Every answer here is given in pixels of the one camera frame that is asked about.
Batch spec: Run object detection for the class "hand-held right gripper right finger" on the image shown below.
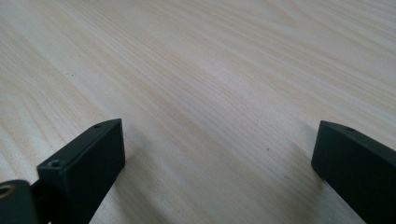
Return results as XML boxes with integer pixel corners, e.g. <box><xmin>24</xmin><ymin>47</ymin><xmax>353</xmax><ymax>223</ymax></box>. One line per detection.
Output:
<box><xmin>310</xmin><ymin>119</ymin><xmax>396</xmax><ymax>224</ymax></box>

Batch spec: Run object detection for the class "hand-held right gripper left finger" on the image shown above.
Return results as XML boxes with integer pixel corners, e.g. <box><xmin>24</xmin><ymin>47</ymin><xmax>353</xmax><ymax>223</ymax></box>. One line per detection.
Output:
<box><xmin>31</xmin><ymin>118</ymin><xmax>126</xmax><ymax>224</ymax></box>

